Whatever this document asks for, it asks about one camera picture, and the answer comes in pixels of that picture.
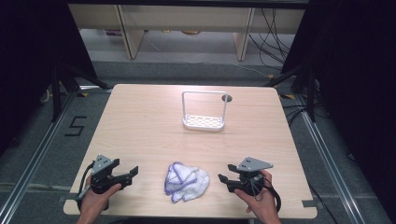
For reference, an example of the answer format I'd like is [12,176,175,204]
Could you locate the black curtain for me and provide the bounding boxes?
[280,0,396,222]
[0,0,98,157]

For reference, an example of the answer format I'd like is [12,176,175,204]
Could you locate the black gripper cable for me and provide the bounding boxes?
[76,161,96,213]
[252,175,282,214]

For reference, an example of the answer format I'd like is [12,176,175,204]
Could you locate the beige desk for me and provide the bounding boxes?
[67,3,306,63]

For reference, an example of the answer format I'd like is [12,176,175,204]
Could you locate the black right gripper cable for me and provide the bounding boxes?
[252,175,282,214]

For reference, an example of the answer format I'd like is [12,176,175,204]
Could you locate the white floor cable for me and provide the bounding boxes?
[231,63,273,78]

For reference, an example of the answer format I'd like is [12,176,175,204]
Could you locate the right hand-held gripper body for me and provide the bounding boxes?
[226,156,275,197]

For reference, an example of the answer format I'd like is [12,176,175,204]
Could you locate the black metal stand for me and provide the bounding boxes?
[263,63,319,123]
[50,63,112,123]

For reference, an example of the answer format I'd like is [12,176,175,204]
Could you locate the person's left hand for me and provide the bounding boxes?
[77,175,122,224]

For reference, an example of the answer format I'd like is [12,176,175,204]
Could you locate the bundle of black floor cables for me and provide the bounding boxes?
[247,7,296,71]

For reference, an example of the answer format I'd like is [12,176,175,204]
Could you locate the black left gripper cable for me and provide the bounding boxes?
[76,161,96,213]

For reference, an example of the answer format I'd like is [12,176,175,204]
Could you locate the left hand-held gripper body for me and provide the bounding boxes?
[89,154,123,195]

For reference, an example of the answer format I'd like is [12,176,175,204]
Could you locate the aluminium floor rail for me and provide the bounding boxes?
[0,91,78,224]
[294,93,368,224]

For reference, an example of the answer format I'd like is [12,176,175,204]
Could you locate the white cloth with purple edge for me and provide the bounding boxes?
[163,161,211,204]

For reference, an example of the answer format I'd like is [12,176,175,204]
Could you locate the person's right hand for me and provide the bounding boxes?
[233,169,282,224]

